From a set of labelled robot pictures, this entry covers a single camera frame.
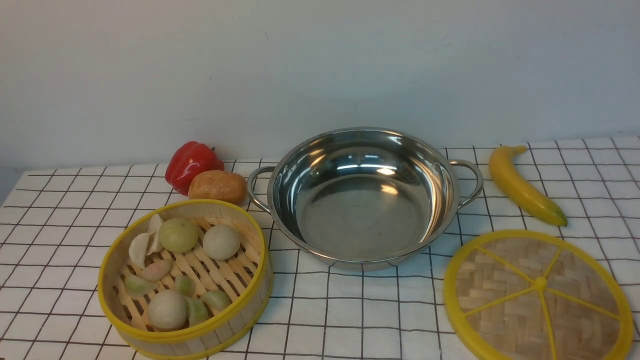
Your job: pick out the yellow rimmed bamboo steamer basket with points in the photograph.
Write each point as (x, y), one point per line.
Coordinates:
(247, 279)

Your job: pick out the yellow woven bamboo steamer lid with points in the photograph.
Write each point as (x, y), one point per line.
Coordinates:
(524, 295)

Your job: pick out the brown potato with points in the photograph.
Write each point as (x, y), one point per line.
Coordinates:
(219, 185)

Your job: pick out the white round bun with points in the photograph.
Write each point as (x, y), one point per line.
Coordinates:
(221, 242)

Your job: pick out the red bell pepper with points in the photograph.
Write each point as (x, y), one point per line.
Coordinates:
(190, 160)

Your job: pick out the pale green round bun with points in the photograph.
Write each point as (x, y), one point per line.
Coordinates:
(178, 235)

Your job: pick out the green dumpling right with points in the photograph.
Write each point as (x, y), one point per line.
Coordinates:
(216, 300)

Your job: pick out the small green dumpling centre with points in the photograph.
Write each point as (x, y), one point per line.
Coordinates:
(184, 285)

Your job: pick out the green dumpling lower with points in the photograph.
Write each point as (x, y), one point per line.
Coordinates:
(197, 311)

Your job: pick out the yellow banana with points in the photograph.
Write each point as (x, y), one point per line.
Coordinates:
(515, 187)

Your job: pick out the pinkish dumpling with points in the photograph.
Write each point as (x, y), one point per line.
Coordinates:
(156, 270)

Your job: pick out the white dumpling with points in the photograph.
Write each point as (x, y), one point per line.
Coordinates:
(147, 243)

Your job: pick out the cream round bun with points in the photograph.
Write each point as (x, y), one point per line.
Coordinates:
(167, 311)

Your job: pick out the green dumpling left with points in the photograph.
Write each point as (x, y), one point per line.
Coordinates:
(137, 287)

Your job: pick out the white checkered tablecloth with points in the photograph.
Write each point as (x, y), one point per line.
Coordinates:
(56, 226)

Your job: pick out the stainless steel two-handled pot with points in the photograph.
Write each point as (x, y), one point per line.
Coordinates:
(364, 198)

